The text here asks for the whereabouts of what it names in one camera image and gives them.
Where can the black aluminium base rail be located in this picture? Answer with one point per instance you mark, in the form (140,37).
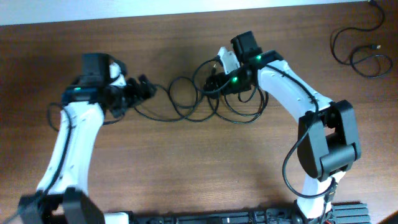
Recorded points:
(248,217)

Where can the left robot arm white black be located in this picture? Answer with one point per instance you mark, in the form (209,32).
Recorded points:
(62,194)

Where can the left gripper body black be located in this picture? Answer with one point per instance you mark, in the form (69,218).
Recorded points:
(134,97)

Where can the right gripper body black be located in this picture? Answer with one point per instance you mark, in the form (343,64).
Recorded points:
(226,79)

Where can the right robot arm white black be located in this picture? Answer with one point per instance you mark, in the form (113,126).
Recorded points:
(327,144)

